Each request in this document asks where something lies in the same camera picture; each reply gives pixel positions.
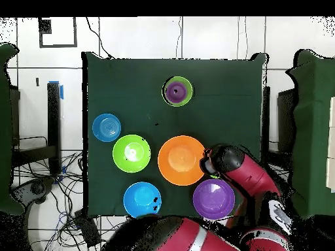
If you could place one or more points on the black power strip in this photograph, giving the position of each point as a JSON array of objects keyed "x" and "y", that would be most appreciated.
[{"x": 87, "y": 230}]

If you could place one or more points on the deep blue bowl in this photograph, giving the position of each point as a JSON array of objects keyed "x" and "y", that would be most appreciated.
[{"x": 141, "y": 201}]

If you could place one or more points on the white box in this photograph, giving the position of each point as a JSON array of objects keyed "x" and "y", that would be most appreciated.
[{"x": 331, "y": 143}]

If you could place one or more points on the green cloth side table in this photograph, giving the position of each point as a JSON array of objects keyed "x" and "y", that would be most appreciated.
[
  {"x": 5, "y": 130},
  {"x": 314, "y": 130}
]

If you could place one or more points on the black chair base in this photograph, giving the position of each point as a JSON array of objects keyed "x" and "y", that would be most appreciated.
[{"x": 36, "y": 188}]

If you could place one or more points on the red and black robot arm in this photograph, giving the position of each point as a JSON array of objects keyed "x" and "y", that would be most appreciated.
[{"x": 248, "y": 175}]

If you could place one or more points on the purple cup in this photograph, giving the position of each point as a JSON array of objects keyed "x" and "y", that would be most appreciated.
[{"x": 172, "y": 96}]

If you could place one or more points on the shallow blue bowl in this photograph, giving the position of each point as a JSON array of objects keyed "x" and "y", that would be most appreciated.
[{"x": 106, "y": 127}]

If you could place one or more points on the dark green tablecloth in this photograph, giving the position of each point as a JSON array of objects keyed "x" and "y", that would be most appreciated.
[{"x": 157, "y": 86}]

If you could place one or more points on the large orange bowl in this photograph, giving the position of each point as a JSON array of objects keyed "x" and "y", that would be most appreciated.
[{"x": 180, "y": 160}]

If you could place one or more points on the black stand beam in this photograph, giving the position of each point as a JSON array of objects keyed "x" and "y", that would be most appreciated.
[{"x": 266, "y": 117}]

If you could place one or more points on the purple bowl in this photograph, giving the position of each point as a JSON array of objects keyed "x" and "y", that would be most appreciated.
[{"x": 213, "y": 200}]

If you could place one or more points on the small ribbed green bowl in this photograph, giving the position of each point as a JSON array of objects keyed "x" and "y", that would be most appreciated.
[{"x": 189, "y": 91}]

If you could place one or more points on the large green bowl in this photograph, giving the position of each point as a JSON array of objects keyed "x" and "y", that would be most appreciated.
[{"x": 128, "y": 157}]

